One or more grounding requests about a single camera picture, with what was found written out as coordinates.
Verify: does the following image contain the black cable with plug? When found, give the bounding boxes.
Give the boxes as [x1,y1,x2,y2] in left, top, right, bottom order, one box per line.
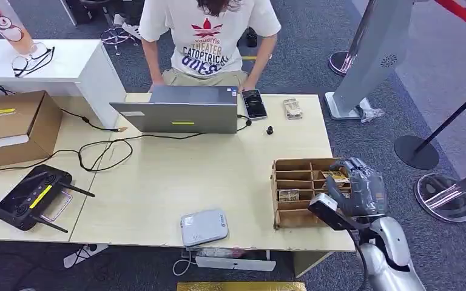
[60,108,129,134]

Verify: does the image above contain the yellow floor mat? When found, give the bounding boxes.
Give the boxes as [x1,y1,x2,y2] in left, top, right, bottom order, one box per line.
[176,281,307,291]

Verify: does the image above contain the black router with antennas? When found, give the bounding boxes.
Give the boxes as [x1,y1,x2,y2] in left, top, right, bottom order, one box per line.
[0,164,96,234]

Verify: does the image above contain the person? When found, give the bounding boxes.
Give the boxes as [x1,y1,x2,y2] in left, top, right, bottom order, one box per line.
[138,0,282,93]

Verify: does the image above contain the grey laptop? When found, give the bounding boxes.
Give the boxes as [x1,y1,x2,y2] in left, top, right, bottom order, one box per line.
[109,85,239,135]

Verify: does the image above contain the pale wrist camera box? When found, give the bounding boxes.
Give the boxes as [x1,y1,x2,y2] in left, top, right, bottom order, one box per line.
[308,193,363,232]

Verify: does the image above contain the white shoe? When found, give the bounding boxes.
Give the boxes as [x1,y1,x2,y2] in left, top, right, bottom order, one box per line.
[120,21,143,41]

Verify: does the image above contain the silver kiosk stand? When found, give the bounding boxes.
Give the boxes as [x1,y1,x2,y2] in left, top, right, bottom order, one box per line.
[324,0,419,121]

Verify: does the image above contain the flat grey-white device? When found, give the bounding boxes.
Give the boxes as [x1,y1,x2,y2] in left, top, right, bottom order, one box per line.
[179,208,230,248]

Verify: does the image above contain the white cable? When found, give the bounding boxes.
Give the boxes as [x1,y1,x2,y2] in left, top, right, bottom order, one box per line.
[172,252,197,278]

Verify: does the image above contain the black-framed glasses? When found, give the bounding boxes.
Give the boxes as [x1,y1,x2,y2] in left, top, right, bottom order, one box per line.
[11,45,56,78]

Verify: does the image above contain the red barrier belt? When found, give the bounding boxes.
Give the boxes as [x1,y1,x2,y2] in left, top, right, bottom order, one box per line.
[434,0,466,39]

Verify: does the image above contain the chrome stanchion base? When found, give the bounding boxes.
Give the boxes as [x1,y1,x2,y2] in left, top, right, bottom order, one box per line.
[328,50,359,78]

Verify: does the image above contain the yellow printed card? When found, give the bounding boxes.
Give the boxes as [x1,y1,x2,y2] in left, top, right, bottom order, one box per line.
[321,170,351,185]
[277,189,300,203]

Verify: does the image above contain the white cabinet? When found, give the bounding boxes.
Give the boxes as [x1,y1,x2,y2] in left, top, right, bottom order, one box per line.
[0,39,127,130]

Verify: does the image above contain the wooden card sorting box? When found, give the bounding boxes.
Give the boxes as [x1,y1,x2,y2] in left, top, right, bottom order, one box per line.
[271,157,356,230]

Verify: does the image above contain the black stanchion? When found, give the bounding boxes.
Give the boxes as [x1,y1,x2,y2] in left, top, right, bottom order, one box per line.
[393,78,466,171]

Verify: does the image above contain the clear plastic wrap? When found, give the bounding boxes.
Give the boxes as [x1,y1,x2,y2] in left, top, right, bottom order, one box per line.
[356,98,386,124]

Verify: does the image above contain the white desk foot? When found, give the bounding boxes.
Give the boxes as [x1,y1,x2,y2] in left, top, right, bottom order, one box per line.
[62,243,110,269]

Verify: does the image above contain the brown cardboard box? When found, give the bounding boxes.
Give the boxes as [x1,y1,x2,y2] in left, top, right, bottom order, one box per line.
[0,90,63,169]

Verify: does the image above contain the orange cartoon display stand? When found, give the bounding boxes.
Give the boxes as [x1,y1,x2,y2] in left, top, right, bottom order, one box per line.
[0,0,50,58]

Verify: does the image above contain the black smartphone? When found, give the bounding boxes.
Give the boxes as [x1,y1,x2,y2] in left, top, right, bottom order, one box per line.
[241,89,268,121]

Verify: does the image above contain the chrome stanchion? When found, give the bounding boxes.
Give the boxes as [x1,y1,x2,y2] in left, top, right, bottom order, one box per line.
[413,164,466,224]

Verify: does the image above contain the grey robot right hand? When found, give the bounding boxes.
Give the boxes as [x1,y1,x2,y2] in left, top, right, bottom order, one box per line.
[324,156,389,218]

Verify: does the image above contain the chrome chair base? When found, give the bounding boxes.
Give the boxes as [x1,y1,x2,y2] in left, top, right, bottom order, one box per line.
[100,25,139,56]

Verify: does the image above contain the white power strip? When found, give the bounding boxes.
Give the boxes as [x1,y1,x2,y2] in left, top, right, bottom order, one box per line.
[181,248,277,273]

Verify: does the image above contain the long black cable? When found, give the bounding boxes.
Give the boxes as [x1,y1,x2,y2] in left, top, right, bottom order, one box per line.
[0,114,254,174]

